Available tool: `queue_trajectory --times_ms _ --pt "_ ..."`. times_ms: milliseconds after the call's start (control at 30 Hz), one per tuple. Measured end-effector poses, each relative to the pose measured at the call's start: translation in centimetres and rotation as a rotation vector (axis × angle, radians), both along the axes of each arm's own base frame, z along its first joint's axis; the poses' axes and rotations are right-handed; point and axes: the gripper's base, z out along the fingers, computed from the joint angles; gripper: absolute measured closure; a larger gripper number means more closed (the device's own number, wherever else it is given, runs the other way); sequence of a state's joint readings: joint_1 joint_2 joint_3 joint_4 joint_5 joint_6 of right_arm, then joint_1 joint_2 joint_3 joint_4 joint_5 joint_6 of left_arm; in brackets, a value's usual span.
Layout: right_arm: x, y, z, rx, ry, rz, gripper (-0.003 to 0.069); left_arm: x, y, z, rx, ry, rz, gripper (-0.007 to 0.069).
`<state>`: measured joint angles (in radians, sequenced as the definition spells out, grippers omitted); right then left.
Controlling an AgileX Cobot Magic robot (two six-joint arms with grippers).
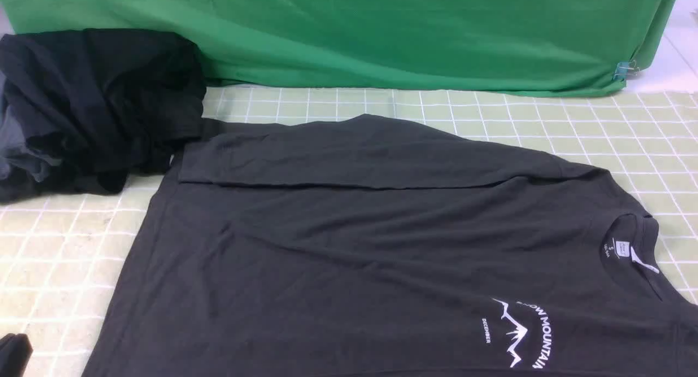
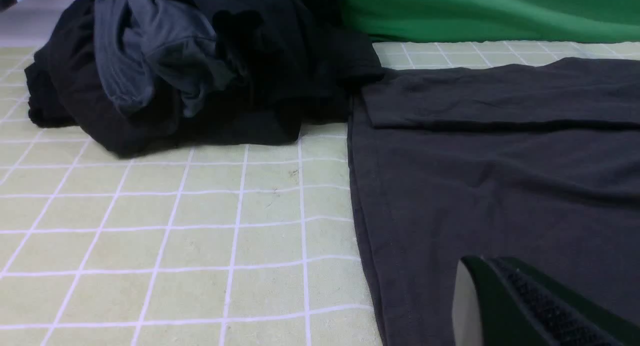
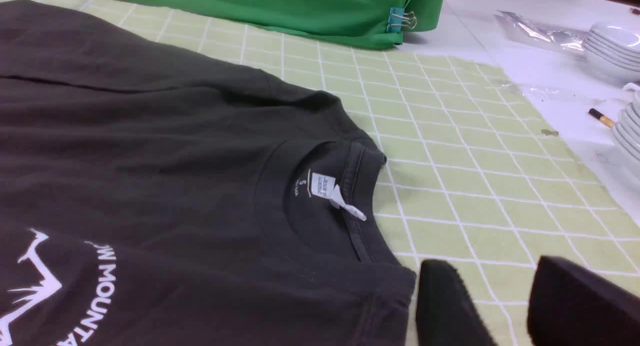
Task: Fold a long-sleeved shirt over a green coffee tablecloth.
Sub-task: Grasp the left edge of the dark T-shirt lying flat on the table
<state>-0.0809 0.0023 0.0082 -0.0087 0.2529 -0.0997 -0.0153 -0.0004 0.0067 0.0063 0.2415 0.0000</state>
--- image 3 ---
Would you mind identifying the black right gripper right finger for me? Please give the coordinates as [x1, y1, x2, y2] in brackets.
[526, 255, 640, 345]

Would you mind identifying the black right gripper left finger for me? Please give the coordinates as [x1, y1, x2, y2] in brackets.
[415, 259, 496, 345]

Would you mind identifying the dark gray long-sleeve shirt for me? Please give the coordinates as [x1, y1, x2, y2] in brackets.
[0, 0, 416, 345]

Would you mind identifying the light green checkered tablecloth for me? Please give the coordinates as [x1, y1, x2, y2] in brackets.
[1, 0, 639, 345]

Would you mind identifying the lower stack of white plates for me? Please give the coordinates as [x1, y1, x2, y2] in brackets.
[611, 83, 640, 164]

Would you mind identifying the clear plastic bag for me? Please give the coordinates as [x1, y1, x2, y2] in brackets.
[494, 11, 588, 55]

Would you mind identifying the blue binder clip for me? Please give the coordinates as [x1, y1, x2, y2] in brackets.
[385, 8, 418, 34]

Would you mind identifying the green backdrop cloth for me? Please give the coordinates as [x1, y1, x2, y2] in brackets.
[120, 0, 444, 50]

